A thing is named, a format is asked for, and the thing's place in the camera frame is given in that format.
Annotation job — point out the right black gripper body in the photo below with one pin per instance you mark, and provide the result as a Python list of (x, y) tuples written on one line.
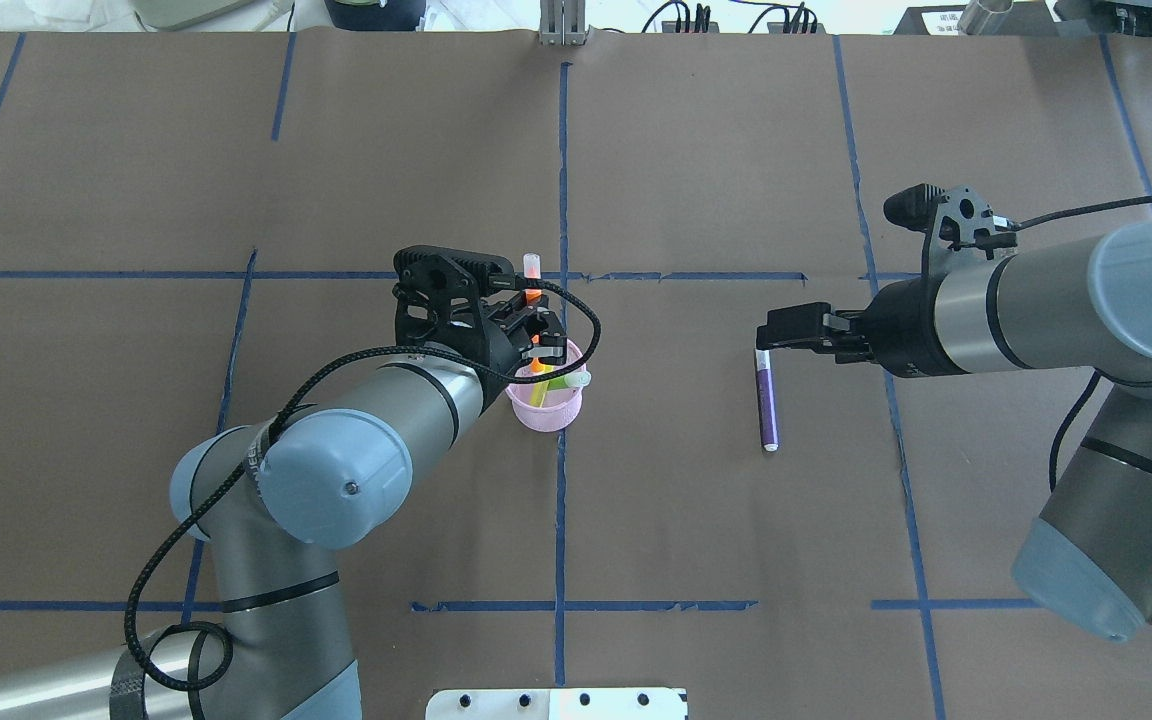
[(897, 326)]

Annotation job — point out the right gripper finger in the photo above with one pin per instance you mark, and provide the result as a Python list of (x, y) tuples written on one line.
[(801, 326)]

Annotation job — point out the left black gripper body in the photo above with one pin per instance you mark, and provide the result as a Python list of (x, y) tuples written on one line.
[(497, 349)]

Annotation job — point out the purple highlighter pen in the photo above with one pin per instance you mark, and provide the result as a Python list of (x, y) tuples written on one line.
[(768, 422)]

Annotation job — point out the orange highlighter pen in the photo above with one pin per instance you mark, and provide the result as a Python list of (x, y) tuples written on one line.
[(532, 270)]

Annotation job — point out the green highlighter pen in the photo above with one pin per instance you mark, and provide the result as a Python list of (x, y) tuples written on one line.
[(573, 380)]

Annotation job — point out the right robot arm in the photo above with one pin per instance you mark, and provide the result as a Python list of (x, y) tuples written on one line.
[(1084, 304)]

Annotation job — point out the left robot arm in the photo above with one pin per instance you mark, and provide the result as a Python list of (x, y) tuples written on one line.
[(277, 501)]

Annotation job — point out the pink mesh pen holder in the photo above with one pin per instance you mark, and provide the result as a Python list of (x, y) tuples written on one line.
[(552, 406)]

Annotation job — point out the dark pot with lid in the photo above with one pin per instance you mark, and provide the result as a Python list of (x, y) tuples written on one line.
[(376, 16)]

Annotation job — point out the metal cup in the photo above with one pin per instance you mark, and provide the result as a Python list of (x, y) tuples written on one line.
[(984, 17)]

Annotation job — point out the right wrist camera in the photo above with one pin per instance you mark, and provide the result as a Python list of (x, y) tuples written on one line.
[(958, 226)]

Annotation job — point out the aluminium frame post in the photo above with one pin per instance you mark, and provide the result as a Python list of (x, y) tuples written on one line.
[(562, 23)]

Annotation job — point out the white camera post base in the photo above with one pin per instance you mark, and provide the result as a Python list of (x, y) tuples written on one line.
[(560, 703)]

